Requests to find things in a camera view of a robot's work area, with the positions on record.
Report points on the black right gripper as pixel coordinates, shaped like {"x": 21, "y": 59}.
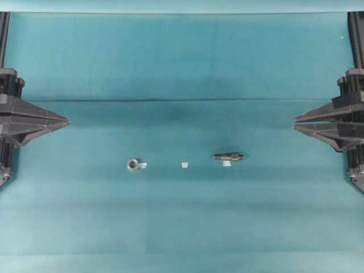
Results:
{"x": 346, "y": 108}

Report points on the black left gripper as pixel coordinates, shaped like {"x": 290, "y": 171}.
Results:
{"x": 31, "y": 121}

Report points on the dark metal stepped shaft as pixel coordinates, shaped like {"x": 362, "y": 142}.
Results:
{"x": 231, "y": 156}

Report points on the silver metal washer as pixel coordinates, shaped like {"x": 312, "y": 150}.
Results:
{"x": 133, "y": 164}

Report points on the white tape piece near shaft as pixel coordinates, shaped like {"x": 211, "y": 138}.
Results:
{"x": 226, "y": 164}

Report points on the black left frame rail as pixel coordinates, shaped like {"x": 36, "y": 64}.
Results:
{"x": 4, "y": 27}

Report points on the black frame rail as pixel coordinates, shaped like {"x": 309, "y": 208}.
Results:
{"x": 4, "y": 27}
{"x": 356, "y": 33}

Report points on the black right frame rail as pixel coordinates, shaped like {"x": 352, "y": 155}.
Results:
{"x": 356, "y": 33}

